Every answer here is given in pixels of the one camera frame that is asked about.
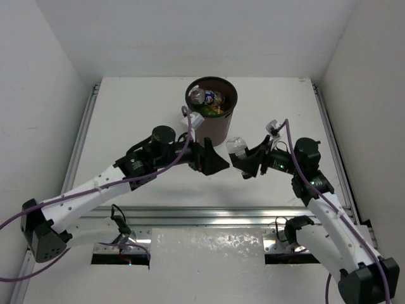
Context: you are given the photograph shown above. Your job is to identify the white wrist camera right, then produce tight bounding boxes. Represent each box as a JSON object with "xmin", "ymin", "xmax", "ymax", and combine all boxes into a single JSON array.
[{"xmin": 266, "ymin": 120, "xmax": 281, "ymax": 143}]

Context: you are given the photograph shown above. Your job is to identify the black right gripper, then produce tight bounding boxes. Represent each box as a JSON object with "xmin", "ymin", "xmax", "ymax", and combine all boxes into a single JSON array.
[{"xmin": 234, "ymin": 134, "xmax": 301, "ymax": 176}]

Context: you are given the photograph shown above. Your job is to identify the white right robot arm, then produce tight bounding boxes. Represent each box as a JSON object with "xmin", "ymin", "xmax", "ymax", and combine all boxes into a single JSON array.
[{"xmin": 261, "ymin": 137, "xmax": 400, "ymax": 303}]

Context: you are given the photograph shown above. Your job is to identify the clear bottle yellow cap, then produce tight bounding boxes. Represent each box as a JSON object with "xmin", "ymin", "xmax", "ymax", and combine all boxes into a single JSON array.
[{"xmin": 215, "ymin": 106, "xmax": 224, "ymax": 114}]

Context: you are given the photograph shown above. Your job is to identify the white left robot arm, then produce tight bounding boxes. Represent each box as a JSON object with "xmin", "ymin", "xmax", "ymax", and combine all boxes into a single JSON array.
[{"xmin": 21, "ymin": 125, "xmax": 268, "ymax": 263}]

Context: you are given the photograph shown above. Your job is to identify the green plastic bottle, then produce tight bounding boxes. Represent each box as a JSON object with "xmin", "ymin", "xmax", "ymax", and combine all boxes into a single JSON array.
[{"xmin": 197, "ymin": 105, "xmax": 216, "ymax": 116}]

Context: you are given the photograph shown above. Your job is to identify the brown garbage bin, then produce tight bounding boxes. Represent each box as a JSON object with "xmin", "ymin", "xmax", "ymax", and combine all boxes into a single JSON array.
[{"xmin": 185, "ymin": 77, "xmax": 238, "ymax": 146}]

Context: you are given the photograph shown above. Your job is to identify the black cable loop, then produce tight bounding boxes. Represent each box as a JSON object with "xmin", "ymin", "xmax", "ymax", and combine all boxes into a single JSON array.
[{"xmin": 274, "ymin": 216, "xmax": 290, "ymax": 244}]

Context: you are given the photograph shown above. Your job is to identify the aluminium frame rail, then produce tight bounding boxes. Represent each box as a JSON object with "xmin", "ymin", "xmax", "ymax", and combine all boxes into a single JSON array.
[{"xmin": 9, "ymin": 79, "xmax": 379, "ymax": 304}]

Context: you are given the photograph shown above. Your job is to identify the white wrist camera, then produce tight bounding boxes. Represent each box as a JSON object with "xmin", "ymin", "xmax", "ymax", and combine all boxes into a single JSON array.
[
  {"xmin": 266, "ymin": 120, "xmax": 281, "ymax": 143},
  {"xmin": 190, "ymin": 111, "xmax": 204, "ymax": 139}
]

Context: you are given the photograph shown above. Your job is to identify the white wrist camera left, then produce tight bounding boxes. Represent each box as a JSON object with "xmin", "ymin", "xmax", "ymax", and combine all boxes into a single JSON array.
[{"xmin": 190, "ymin": 111, "xmax": 204, "ymax": 139}]

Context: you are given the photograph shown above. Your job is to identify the clear bottle black label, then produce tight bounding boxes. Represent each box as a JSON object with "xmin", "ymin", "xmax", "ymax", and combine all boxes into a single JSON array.
[
  {"xmin": 189, "ymin": 86, "xmax": 225, "ymax": 106},
  {"xmin": 226, "ymin": 137, "xmax": 247, "ymax": 164}
]

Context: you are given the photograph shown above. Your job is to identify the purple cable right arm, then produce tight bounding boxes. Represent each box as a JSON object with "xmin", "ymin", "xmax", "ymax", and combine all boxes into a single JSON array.
[{"xmin": 277, "ymin": 118, "xmax": 395, "ymax": 304}]

